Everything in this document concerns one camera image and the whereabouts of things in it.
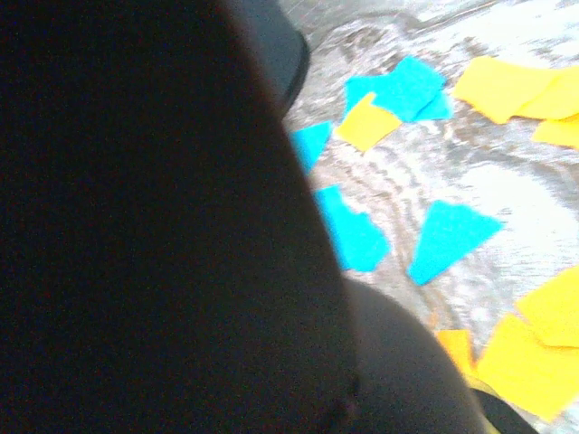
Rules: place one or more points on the small yellow paper scrap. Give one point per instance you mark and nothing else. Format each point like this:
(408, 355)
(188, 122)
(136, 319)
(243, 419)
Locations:
(366, 124)
(454, 348)

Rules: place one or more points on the small dark hand brush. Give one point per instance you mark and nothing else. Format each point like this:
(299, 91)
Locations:
(135, 226)

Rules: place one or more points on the triangular blue paper scrap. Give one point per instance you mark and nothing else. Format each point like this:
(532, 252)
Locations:
(448, 239)

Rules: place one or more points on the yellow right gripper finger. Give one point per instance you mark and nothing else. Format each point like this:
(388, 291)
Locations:
(504, 416)

